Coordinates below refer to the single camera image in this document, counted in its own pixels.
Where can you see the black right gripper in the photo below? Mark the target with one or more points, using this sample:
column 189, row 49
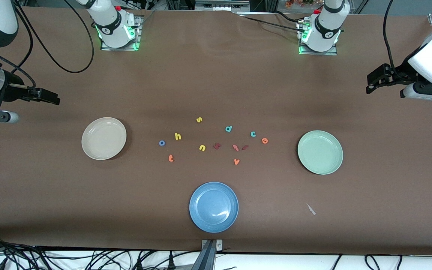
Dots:
column 12, row 87

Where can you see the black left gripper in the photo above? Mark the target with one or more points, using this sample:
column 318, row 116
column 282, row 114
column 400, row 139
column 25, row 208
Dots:
column 402, row 74

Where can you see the yellow foam letter h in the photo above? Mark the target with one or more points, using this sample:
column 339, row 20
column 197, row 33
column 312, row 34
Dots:
column 177, row 136

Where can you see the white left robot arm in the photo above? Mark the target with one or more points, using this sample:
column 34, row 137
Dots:
column 326, row 26

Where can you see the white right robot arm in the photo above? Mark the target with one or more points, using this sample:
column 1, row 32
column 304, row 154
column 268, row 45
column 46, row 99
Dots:
column 111, row 22

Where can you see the beige round plate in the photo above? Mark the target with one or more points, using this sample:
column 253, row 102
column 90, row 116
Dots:
column 104, row 138

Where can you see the light green round plate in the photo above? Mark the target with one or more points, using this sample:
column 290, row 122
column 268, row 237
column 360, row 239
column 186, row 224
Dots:
column 320, row 152

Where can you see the orange flower bunch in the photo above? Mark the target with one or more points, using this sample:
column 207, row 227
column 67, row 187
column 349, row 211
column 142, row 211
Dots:
column 294, row 3

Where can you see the small white paper scrap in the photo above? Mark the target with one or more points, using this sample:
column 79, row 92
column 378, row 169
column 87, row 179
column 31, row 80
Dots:
column 311, row 209

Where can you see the salmon foam letter f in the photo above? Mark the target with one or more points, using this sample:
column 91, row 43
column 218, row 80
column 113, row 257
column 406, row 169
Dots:
column 235, row 147

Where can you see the brown table cover sheet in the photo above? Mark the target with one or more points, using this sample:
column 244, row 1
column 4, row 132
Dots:
column 216, row 75

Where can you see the dark red foam letter k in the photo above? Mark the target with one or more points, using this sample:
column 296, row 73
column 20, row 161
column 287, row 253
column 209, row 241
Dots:
column 217, row 146

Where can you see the black power plug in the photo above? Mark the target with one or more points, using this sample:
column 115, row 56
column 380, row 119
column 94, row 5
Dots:
column 171, row 262
column 139, row 264

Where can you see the blue round plate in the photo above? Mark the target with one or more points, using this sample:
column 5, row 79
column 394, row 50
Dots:
column 213, row 207

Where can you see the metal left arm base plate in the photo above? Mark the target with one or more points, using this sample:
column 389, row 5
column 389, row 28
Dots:
column 319, row 53

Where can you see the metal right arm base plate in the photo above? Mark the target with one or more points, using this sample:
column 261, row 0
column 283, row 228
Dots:
column 120, row 49

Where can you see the grey metal rail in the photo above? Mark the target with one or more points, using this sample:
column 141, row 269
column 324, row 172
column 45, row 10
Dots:
column 219, row 4

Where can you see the grey metal camera bracket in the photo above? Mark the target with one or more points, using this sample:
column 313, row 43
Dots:
column 209, row 258

